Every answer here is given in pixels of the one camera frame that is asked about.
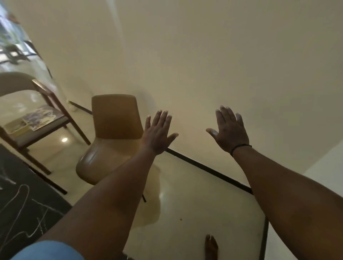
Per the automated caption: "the person's right hand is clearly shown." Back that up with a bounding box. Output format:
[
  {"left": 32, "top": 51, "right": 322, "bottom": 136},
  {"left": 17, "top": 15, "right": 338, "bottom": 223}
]
[{"left": 205, "top": 105, "right": 250, "bottom": 155}]

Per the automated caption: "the person's left hand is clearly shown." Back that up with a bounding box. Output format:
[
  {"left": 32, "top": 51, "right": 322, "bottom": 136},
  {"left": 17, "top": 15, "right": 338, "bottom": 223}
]
[{"left": 140, "top": 110, "right": 179, "bottom": 156}]

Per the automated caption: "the tan moulded chair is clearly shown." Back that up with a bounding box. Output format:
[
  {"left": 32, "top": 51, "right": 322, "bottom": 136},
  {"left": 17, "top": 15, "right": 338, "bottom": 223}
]
[{"left": 76, "top": 94, "right": 161, "bottom": 203}]

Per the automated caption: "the floral printed paper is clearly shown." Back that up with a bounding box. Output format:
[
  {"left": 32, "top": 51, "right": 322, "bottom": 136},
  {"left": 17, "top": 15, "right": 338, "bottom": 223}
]
[{"left": 22, "top": 105, "right": 64, "bottom": 132}]

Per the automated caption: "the wooden armchair with grey seat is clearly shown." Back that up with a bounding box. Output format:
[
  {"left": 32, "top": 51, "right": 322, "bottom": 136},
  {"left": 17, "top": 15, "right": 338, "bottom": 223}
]
[{"left": 0, "top": 71, "right": 91, "bottom": 176}]

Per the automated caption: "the person's left forearm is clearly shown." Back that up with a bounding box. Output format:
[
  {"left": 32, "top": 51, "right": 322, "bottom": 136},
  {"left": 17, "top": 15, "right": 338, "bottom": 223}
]
[{"left": 35, "top": 146, "right": 157, "bottom": 260}]

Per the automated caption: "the person's right forearm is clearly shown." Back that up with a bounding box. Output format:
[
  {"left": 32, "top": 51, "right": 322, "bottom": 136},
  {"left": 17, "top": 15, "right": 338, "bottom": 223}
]
[{"left": 232, "top": 146, "right": 343, "bottom": 260}]

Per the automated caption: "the person's right foot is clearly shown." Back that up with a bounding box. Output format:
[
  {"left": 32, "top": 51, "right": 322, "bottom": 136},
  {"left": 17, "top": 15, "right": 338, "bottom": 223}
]
[{"left": 205, "top": 234, "right": 219, "bottom": 260}]

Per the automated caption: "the person's blue shirt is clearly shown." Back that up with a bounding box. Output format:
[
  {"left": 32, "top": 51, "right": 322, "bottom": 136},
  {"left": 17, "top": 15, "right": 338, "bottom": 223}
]
[{"left": 10, "top": 240, "right": 85, "bottom": 260}]

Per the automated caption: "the black wristband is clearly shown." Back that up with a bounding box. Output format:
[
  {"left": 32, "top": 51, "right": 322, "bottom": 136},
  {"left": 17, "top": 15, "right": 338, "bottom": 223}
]
[{"left": 230, "top": 144, "right": 253, "bottom": 157}]

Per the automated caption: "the black chalk-marked table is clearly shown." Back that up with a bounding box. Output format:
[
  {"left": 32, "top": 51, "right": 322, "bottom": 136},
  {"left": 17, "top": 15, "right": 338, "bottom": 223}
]
[{"left": 0, "top": 144, "right": 73, "bottom": 260}]

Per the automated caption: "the glass window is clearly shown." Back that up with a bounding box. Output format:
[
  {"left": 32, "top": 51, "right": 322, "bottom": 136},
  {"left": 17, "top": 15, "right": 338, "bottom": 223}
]
[{"left": 0, "top": 0, "right": 53, "bottom": 78}]

